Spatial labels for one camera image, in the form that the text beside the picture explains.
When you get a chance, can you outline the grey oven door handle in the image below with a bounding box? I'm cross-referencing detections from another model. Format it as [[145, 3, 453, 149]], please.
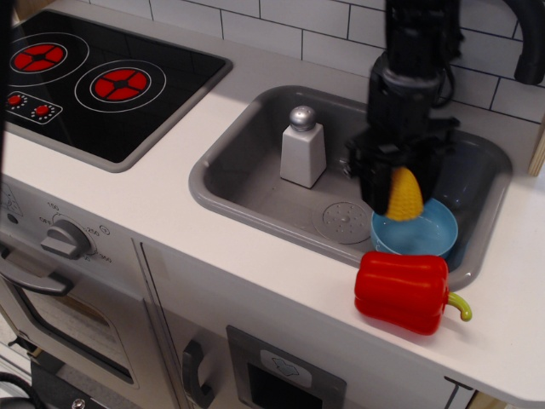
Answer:
[[1, 245, 74, 297]]

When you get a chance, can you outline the black toy faucet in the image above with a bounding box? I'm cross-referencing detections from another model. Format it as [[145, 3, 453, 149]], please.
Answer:
[[504, 0, 544, 85]]

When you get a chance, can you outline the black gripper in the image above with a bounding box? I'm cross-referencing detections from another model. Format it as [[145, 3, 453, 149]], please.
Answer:
[[345, 54, 460, 215]]

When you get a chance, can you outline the yellow toy corn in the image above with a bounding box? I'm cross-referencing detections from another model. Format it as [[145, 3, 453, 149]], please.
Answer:
[[386, 167, 424, 222]]

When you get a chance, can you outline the toy oven door window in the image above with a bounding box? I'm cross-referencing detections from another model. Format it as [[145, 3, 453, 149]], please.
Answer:
[[1, 279, 137, 387]]

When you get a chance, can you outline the grey dishwasher panel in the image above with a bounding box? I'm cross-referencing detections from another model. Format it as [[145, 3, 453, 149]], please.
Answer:
[[227, 325, 347, 409]]

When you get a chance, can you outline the white salt shaker silver cap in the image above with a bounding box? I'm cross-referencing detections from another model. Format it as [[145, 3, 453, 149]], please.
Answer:
[[280, 106, 326, 188]]

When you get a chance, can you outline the grey oven dial knob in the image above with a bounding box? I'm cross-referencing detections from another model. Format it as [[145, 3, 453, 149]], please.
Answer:
[[41, 219, 91, 260]]

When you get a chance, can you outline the red toy bell pepper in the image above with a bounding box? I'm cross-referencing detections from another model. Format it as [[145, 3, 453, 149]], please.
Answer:
[[354, 251, 473, 336]]

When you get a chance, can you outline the grey cabinet door handle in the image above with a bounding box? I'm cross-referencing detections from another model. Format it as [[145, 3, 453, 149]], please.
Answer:
[[181, 340, 215, 408]]

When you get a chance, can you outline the light blue plastic bowl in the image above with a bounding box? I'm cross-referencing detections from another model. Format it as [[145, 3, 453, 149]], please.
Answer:
[[370, 199, 458, 258]]

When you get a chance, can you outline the grey toy sink basin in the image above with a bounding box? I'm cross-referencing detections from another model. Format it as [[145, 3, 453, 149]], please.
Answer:
[[189, 86, 513, 290]]

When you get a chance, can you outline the black toy stove top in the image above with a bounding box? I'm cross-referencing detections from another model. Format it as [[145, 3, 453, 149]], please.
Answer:
[[4, 10, 232, 173]]

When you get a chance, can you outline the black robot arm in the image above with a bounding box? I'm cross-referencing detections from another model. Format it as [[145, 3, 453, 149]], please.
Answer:
[[345, 1, 462, 222]]

